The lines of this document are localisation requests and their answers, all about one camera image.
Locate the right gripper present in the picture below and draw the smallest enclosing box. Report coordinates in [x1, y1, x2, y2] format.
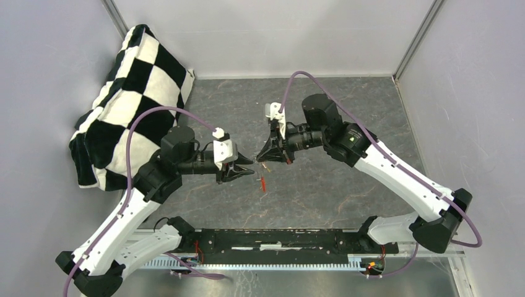
[256, 121, 327, 165]

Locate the red key tag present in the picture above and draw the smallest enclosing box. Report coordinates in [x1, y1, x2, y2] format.
[260, 177, 267, 192]

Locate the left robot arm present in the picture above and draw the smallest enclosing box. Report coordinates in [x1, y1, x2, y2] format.
[56, 126, 254, 296]

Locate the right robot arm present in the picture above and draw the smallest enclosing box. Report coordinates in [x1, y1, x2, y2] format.
[256, 93, 472, 254]

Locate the left electronics board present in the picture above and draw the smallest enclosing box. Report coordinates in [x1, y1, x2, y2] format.
[171, 241, 203, 275]

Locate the electronics board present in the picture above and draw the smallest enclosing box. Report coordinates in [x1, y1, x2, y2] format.
[362, 245, 386, 278]
[171, 241, 203, 275]

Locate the black white checkered pillow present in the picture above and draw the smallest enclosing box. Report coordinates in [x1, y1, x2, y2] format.
[69, 24, 195, 191]

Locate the right electronics board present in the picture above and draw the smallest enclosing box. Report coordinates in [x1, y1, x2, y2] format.
[362, 245, 386, 278]

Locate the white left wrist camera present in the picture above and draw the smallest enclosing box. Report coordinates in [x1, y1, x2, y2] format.
[212, 127, 238, 170]

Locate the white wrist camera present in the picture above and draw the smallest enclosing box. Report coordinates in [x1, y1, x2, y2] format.
[212, 127, 238, 170]
[264, 102, 287, 139]

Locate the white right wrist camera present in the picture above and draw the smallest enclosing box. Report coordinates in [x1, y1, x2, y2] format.
[264, 102, 287, 139]

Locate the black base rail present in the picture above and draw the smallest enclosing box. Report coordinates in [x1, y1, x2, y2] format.
[174, 229, 399, 265]

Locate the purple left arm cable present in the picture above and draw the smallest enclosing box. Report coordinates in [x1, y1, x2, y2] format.
[61, 106, 218, 297]

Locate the white toothed cable duct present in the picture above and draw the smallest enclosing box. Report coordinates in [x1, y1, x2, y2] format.
[141, 255, 365, 272]

